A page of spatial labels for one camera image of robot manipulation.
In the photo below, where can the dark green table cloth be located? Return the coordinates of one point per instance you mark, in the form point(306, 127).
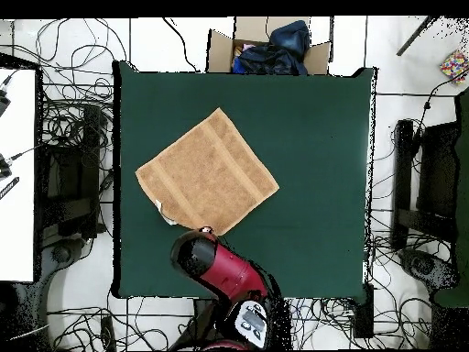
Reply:
point(311, 146)

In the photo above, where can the white side table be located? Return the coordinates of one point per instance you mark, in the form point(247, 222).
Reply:
point(16, 183)

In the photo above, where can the colourful dotted item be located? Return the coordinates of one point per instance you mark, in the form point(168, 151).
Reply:
point(454, 66)

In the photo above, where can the dark blue clothing pile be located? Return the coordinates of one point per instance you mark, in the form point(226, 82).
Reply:
point(278, 55)

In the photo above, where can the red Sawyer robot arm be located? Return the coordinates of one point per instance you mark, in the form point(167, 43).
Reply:
point(231, 273)

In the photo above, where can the cardboard box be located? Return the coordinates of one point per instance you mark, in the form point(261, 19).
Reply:
point(220, 51)

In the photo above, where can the grey metal bar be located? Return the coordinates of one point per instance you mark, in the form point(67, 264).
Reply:
point(416, 36)

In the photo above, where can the green covered furniture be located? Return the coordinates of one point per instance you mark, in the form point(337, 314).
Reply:
point(462, 220)

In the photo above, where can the black power strip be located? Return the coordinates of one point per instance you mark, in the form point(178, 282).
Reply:
point(107, 333)

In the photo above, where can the orange terry towel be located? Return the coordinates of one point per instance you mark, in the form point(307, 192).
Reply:
point(209, 172)

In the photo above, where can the black equipment stand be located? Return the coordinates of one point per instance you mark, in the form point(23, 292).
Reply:
point(69, 176)
point(436, 172)

